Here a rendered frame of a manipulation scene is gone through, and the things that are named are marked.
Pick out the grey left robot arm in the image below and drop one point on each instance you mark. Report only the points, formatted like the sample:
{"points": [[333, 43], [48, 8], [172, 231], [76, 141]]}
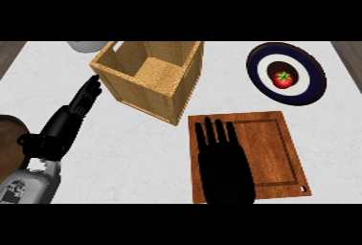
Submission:
{"points": [[26, 186]]}

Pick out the brown wooden cutting board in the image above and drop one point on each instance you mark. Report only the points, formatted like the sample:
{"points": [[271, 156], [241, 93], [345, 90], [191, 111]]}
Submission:
{"points": [[271, 153]]}

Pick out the white round bowl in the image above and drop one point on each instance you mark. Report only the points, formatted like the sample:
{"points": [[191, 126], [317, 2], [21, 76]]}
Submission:
{"points": [[88, 46]]}

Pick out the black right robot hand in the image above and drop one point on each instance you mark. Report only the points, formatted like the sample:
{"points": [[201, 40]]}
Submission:
{"points": [[225, 169]]}

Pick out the navy and white plate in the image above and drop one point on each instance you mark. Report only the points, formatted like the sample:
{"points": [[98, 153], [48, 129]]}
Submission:
{"points": [[306, 76]]}

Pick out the wooden box basket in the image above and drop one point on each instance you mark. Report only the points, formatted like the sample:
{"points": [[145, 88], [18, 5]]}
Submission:
{"points": [[151, 76]]}

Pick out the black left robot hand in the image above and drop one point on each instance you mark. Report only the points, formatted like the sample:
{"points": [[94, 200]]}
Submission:
{"points": [[64, 127]]}

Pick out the red tomato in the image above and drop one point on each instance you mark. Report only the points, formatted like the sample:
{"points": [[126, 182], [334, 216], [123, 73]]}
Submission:
{"points": [[283, 79]]}

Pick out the brown round wooden object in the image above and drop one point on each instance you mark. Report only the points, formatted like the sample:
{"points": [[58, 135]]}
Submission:
{"points": [[9, 143]]}

